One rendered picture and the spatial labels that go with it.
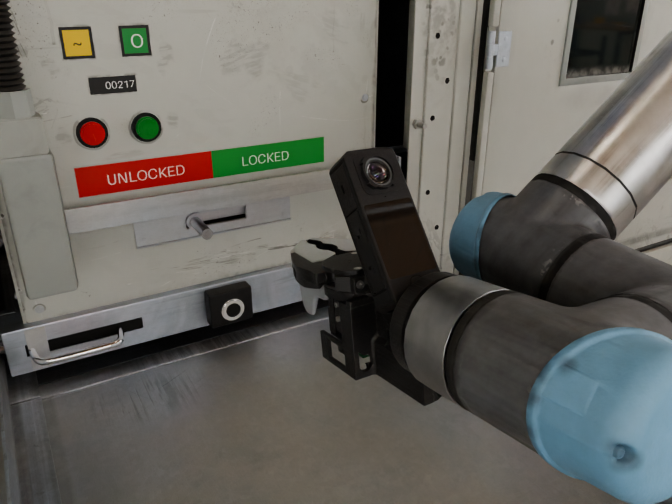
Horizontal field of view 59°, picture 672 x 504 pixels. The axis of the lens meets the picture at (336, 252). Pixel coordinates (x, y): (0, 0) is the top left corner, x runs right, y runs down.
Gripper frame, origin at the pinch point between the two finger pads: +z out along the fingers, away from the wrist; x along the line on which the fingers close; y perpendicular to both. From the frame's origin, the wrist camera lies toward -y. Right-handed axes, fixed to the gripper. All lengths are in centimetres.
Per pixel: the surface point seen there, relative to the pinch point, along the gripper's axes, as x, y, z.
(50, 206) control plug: -19.6, -5.0, 14.2
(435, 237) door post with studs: 33.5, 10.1, 23.6
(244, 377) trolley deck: -2.0, 20.0, 17.3
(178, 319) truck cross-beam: -6.6, 14.1, 27.5
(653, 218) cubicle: 87, 16, 23
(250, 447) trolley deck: -6.1, 22.0, 5.5
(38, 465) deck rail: -25.6, 20.3, 13.1
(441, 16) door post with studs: 31.8, -21.5, 18.2
